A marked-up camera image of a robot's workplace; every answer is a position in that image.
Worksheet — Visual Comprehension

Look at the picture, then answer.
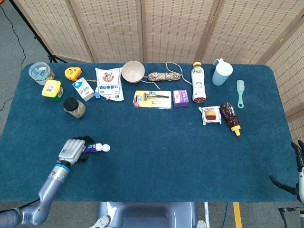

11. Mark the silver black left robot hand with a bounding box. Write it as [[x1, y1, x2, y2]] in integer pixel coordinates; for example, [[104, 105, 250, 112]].
[[58, 135, 98, 166]]

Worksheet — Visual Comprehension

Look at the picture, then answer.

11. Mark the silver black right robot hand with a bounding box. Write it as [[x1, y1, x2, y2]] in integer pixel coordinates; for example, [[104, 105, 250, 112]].
[[269, 140, 304, 202]]

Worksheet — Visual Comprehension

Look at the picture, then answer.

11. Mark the purple white toothpaste tube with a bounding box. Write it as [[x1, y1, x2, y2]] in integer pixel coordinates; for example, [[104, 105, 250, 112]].
[[83, 143, 111, 153]]

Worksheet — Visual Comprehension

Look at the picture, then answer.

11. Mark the drink bottle with yellow cap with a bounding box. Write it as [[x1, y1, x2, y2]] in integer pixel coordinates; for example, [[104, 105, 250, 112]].
[[191, 61, 207, 104]]

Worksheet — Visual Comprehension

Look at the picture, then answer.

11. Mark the glass spice jar black lid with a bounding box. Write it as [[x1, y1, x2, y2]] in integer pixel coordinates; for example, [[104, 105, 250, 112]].
[[63, 96, 86, 119]]

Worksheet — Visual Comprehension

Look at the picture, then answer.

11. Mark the blue white carton box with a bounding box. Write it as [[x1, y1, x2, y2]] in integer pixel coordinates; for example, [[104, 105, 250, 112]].
[[72, 77, 95, 102]]

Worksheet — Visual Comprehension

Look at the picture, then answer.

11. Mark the green container with yellow lid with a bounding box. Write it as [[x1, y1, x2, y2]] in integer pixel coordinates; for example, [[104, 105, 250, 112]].
[[41, 79, 64, 102]]

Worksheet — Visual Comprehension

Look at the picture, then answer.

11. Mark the yellow floor tape strip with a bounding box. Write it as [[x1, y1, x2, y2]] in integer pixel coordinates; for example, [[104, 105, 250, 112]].
[[232, 202, 243, 228]]

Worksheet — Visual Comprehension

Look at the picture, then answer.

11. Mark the yellow tape measure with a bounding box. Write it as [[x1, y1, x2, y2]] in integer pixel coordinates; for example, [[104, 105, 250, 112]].
[[64, 66, 83, 81]]

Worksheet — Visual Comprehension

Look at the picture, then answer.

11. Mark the white sugar bag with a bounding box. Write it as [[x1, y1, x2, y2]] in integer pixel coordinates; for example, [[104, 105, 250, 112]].
[[95, 67, 125, 102]]

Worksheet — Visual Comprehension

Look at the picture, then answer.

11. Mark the blue felt table cover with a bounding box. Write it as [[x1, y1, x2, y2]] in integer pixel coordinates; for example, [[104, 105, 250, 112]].
[[0, 62, 304, 203]]

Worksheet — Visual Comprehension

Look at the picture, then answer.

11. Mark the clear plastic tub with blocks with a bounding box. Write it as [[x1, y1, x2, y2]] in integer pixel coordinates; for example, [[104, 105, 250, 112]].
[[28, 62, 54, 86]]

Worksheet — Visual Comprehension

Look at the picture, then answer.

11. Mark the razor in blister pack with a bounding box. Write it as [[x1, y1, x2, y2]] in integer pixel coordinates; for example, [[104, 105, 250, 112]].
[[133, 90, 172, 110]]

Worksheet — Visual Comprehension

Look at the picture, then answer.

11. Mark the amber bear-shaped honey bottle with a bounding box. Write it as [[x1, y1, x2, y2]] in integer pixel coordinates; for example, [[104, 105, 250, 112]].
[[219, 102, 241, 137]]

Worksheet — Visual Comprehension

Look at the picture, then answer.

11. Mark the grey-blue robot torso base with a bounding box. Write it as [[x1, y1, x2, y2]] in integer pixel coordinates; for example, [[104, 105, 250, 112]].
[[91, 201, 207, 228]]

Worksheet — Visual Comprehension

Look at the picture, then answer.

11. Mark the beige bowl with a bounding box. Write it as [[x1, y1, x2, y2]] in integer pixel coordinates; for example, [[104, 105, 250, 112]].
[[121, 60, 145, 84]]

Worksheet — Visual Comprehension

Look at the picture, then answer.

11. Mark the white table leg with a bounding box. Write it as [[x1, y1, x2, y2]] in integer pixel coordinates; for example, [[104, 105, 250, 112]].
[[203, 201, 211, 228]]

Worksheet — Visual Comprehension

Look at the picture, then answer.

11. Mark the mint green brush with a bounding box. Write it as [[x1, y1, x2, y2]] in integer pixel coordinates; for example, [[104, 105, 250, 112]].
[[236, 79, 245, 109]]

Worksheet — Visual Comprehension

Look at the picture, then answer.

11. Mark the cake snack packet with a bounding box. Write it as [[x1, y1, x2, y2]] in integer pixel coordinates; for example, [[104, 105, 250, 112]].
[[198, 105, 222, 126]]

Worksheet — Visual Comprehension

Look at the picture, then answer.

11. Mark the black tripod stand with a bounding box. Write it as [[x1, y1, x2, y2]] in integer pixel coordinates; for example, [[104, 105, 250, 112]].
[[9, 0, 68, 64]]

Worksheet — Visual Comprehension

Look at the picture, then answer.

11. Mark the purple box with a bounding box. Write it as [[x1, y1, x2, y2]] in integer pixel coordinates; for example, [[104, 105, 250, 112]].
[[172, 89, 190, 108]]

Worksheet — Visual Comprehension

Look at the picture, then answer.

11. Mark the light blue pitcher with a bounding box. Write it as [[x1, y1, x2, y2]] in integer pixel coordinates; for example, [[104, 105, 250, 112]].
[[211, 58, 234, 86]]

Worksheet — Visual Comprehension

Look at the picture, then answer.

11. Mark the bamboo folding screen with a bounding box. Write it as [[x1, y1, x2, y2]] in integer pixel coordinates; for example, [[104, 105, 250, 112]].
[[13, 0, 304, 148]]

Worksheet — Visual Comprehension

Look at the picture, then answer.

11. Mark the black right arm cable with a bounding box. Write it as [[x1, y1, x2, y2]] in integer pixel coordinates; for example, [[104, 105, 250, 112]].
[[278, 207, 297, 228]]

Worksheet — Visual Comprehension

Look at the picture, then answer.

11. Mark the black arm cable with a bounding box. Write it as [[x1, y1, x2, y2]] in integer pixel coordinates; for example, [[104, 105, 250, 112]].
[[0, 199, 40, 213], [278, 207, 297, 228]]

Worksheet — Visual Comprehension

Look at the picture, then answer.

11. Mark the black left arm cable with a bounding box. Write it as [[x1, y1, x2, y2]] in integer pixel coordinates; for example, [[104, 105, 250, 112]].
[[0, 199, 40, 213]]

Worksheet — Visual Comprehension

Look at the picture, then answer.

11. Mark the braided rope bundle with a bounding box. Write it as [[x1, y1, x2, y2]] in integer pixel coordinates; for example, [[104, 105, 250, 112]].
[[140, 61, 193, 91]]

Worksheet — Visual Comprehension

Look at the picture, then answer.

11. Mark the black floor cable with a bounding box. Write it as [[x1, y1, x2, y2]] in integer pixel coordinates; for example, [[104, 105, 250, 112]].
[[0, 4, 27, 111]]

